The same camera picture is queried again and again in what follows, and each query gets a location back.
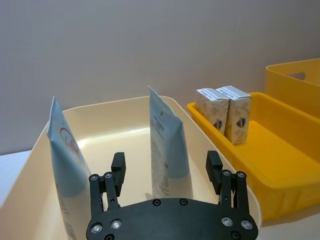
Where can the cream plastic bin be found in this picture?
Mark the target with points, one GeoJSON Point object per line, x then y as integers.
{"type": "Point", "coordinates": [112, 130]}

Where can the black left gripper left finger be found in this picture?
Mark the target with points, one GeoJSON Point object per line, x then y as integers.
{"type": "Point", "coordinates": [119, 172]}

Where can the pale blue tube small print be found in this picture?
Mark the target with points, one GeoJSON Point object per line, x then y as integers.
{"type": "Point", "coordinates": [167, 145]}

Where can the small beige printed carton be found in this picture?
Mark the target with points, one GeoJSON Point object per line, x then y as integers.
{"type": "Point", "coordinates": [215, 112]}
{"type": "Point", "coordinates": [238, 120]}

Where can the shallow yellow plastic tray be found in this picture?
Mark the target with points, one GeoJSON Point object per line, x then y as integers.
{"type": "Point", "coordinates": [272, 160]}

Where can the pale blue tube red logo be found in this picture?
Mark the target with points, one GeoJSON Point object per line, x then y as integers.
{"type": "Point", "coordinates": [67, 165]}

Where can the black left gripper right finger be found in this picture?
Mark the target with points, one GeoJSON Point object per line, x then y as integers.
{"type": "Point", "coordinates": [213, 167]}

